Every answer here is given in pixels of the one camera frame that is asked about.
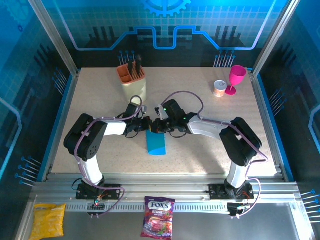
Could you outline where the blue cloth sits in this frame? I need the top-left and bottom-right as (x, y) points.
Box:
(145, 131), (168, 156)

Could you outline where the cream knife block orange top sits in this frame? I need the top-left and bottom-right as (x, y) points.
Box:
(116, 63), (148, 105)

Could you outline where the orange drink can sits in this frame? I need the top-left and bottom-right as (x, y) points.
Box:
(213, 80), (228, 98)

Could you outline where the pink plastic goblet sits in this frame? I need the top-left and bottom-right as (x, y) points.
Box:
(224, 65), (248, 97)

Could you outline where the purple candy bag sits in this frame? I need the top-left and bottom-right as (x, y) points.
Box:
(140, 196), (176, 238)

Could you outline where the left small circuit board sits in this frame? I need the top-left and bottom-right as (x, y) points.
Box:
(86, 198), (107, 211)

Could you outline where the small circuit board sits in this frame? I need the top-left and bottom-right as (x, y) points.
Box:
(86, 198), (107, 211)
(226, 202), (251, 218)

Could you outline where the right small circuit board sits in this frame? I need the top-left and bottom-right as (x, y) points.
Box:
(226, 202), (251, 218)

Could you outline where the yellow snack bag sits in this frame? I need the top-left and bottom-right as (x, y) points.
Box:
(29, 203), (67, 240)

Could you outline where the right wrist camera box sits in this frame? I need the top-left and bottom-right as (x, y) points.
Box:
(154, 106), (168, 122)

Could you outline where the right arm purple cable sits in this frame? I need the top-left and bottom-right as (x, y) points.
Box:
(161, 90), (268, 219)

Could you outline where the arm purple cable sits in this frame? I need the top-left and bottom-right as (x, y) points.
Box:
(74, 94), (149, 219)
(161, 90), (268, 219)

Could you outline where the aluminium front frame rail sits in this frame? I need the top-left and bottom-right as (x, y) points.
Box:
(31, 172), (301, 204)

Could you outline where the thick black knife handle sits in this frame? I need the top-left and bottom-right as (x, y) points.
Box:
(135, 55), (144, 76)

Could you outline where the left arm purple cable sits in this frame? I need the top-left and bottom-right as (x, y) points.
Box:
(74, 94), (149, 219)

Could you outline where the left table side rail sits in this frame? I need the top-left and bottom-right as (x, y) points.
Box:
(41, 71), (81, 182)

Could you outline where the table side rail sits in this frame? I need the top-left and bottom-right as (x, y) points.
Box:
(249, 69), (295, 182)
(41, 71), (81, 182)

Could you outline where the white slotted cable duct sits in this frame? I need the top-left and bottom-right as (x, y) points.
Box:
(65, 202), (231, 213)

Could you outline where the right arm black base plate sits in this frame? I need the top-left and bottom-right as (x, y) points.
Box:
(208, 183), (255, 201)

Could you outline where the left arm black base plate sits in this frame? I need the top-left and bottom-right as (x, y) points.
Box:
(75, 183), (122, 201)

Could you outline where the right table side rail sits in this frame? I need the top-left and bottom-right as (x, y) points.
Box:
(249, 69), (295, 182)

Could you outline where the left aluminium frame post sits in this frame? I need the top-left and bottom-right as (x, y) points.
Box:
(27, 0), (81, 77)

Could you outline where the aluminium frame post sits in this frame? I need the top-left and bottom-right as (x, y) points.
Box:
(251, 0), (301, 77)
(27, 0), (81, 77)

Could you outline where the right aluminium frame post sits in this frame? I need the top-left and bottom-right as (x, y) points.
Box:
(251, 0), (301, 77)

